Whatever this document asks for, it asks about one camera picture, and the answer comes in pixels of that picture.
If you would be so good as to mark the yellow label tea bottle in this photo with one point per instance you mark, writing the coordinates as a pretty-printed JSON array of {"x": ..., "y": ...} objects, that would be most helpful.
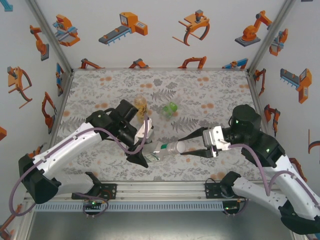
[{"x": 143, "y": 110}]

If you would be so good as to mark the white bottle cap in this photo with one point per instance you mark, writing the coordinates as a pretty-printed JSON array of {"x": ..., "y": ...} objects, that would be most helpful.
[{"x": 180, "y": 147}]

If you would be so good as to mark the clear white label bottle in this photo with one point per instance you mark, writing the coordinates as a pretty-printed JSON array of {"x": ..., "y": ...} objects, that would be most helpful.
[{"x": 160, "y": 152}]

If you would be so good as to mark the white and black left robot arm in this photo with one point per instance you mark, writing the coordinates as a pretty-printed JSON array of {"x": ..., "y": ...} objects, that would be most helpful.
[{"x": 70, "y": 145}]

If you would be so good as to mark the floral patterned table mat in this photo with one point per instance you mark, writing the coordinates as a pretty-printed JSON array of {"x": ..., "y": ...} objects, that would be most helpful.
[{"x": 175, "y": 172}]

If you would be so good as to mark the small circuit board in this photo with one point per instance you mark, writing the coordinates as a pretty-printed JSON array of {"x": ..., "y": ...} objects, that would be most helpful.
[
  {"x": 92, "y": 203},
  {"x": 230, "y": 207}
]

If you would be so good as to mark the grey metal lower panel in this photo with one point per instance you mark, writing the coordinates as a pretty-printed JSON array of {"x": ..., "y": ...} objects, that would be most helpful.
[{"x": 160, "y": 226}]

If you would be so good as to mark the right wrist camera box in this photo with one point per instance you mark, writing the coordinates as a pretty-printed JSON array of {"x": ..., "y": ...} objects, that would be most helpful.
[{"x": 212, "y": 137}]

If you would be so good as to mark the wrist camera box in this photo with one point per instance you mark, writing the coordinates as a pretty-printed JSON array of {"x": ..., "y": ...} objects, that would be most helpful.
[
  {"x": 145, "y": 128},
  {"x": 212, "y": 137}
]

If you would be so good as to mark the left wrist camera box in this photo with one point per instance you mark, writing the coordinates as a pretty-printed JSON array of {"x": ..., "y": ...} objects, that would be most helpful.
[{"x": 145, "y": 128}]

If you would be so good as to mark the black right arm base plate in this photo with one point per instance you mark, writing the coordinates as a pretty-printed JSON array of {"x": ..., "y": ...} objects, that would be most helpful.
[{"x": 212, "y": 190}]

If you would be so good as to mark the aluminium frame rail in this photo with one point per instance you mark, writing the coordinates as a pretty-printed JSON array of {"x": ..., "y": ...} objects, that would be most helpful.
[{"x": 160, "y": 191}]

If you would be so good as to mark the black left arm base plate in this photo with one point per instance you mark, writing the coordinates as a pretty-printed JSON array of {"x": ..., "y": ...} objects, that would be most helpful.
[{"x": 111, "y": 191}]

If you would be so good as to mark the aluminium frame post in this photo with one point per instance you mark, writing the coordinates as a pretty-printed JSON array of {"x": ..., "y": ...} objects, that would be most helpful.
[
  {"x": 270, "y": 37},
  {"x": 50, "y": 37}
]

